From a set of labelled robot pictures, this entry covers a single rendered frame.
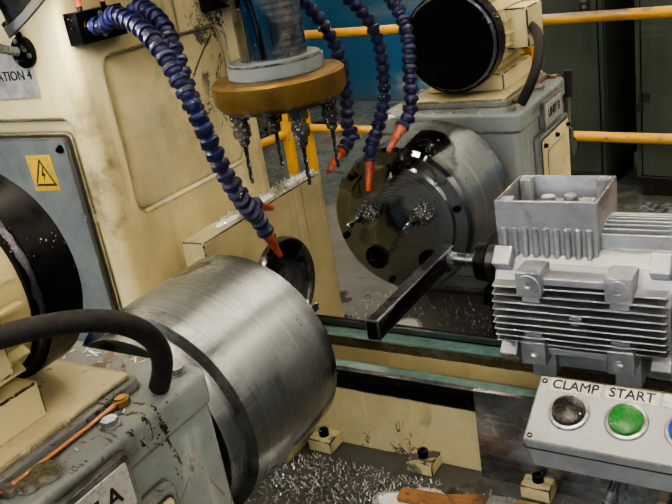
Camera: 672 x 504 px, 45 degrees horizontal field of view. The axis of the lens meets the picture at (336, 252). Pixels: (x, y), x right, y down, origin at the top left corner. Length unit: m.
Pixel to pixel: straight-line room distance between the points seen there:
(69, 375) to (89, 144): 0.44
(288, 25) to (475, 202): 0.44
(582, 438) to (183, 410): 0.35
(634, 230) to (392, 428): 0.44
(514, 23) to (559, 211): 0.68
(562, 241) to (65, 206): 0.67
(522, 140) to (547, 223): 0.52
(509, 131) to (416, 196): 0.24
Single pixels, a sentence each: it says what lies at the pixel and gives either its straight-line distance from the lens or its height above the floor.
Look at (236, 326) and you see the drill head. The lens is 0.86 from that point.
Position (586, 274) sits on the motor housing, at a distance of 0.97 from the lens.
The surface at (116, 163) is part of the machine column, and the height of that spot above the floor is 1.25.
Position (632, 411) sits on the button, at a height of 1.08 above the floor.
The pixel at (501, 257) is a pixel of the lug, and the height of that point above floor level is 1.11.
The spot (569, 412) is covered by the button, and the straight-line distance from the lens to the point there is 0.77.
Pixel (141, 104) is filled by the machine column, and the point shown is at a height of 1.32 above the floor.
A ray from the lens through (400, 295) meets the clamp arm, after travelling 1.10.
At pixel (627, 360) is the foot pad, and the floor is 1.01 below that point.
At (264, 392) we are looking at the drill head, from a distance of 0.85.
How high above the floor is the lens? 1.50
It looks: 22 degrees down
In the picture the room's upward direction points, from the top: 10 degrees counter-clockwise
